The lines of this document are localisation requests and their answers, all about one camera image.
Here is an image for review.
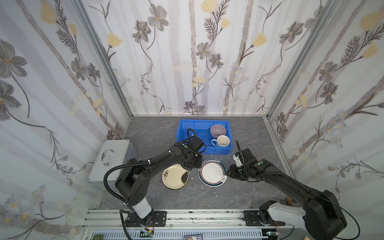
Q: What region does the green rimmed white plate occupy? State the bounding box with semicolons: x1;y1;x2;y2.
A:
198;158;228;188

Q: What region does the blue plastic bin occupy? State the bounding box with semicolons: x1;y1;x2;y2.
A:
176;119;233;155

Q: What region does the cream ceramic mug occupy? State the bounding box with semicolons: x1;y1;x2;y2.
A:
211;135;231;148

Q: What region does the lilac ceramic bowl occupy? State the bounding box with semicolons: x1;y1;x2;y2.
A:
210;125;227;139

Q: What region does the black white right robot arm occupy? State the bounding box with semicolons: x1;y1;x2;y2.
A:
227;160;348;240

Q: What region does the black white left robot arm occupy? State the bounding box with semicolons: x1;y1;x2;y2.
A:
115;137;205;226

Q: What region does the yellow floral plate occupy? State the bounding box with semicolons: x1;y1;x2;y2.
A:
162;164;189;190

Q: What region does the grey metal case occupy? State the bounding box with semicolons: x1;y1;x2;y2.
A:
87;140;138;191

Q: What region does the black corrugated cable conduit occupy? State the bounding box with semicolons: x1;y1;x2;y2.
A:
103;160;151;240

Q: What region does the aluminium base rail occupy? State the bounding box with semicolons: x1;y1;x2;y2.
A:
75;206;314;240

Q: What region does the black thin right cable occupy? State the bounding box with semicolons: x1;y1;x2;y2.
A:
278;185;361;240

